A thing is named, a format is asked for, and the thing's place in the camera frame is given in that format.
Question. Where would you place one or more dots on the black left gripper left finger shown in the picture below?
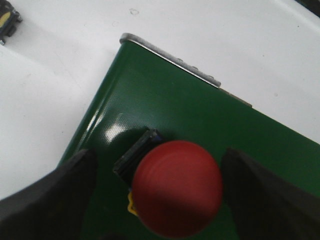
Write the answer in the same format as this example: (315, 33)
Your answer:
(52, 208)

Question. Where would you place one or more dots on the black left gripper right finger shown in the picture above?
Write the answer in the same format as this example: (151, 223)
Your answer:
(263, 205)

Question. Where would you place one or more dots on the red mushroom push button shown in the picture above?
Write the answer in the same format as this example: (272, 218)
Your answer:
(175, 186)

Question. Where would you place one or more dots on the green conveyor belt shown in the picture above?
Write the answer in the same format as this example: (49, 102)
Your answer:
(143, 91)

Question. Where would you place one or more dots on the aluminium conveyor frame rail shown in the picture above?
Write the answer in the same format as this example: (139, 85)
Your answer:
(129, 37)

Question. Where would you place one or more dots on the black switch block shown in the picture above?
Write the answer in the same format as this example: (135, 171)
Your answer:
(9, 17)

